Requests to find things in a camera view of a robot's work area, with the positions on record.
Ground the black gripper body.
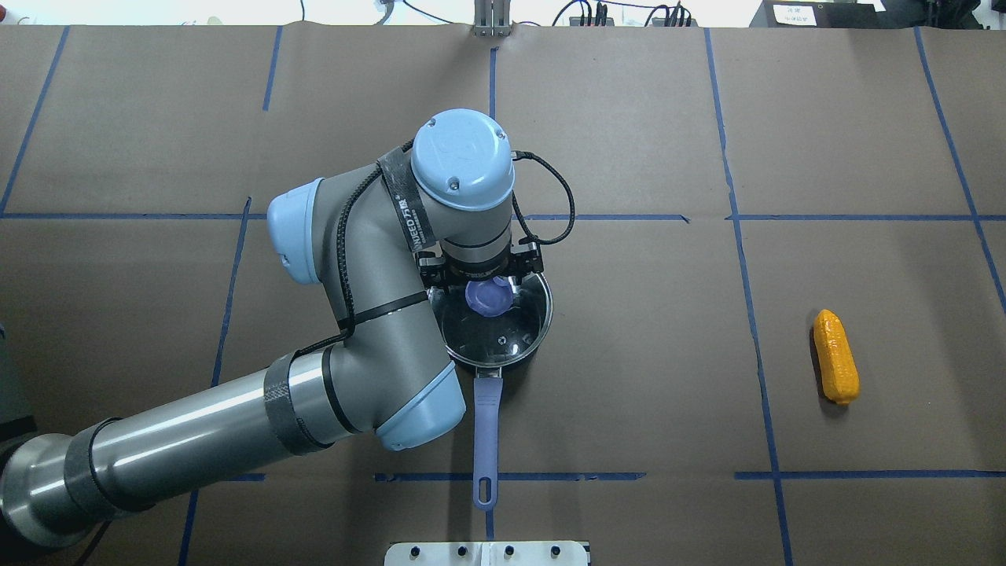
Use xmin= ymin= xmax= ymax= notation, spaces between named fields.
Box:
xmin=417 ymin=241 xmax=544 ymax=290

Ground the glass pot lid purple knob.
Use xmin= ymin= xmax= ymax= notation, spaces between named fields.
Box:
xmin=427 ymin=274 xmax=554 ymax=369

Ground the dark blue saucepan purple handle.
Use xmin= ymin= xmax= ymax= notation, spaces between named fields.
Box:
xmin=431 ymin=271 xmax=554 ymax=512

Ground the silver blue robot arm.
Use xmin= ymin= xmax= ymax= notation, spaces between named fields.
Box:
xmin=2 ymin=108 xmax=542 ymax=564

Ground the yellow toy corn cob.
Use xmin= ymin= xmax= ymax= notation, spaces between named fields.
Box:
xmin=810 ymin=309 xmax=860 ymax=407

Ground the black box with label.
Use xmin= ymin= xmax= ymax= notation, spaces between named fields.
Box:
xmin=748 ymin=1 xmax=881 ymax=29

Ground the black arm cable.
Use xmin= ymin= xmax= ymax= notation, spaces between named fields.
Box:
xmin=295 ymin=140 xmax=576 ymax=358

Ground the silver aluminium frame post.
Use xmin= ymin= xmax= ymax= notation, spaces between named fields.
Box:
xmin=472 ymin=0 xmax=512 ymax=37

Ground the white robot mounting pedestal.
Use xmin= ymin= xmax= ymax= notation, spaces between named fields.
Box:
xmin=384 ymin=540 xmax=592 ymax=565

